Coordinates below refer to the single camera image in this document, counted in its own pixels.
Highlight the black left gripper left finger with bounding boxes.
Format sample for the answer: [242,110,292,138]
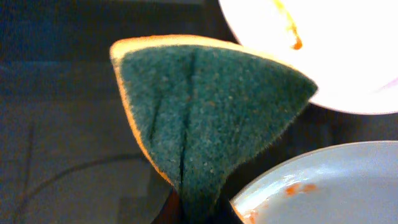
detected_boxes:
[151,189,181,224]

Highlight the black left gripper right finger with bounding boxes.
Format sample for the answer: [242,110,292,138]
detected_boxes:
[214,194,243,224]

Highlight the green and yellow sponge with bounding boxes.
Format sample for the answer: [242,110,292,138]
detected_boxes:
[109,35,317,223]

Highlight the grey plate with sauce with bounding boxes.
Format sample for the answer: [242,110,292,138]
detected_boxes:
[231,141,397,224]

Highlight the pinkish white plate with sauce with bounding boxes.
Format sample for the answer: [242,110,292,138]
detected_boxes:
[220,0,397,114]

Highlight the black round tray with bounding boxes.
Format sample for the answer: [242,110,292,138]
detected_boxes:
[1,1,234,223]

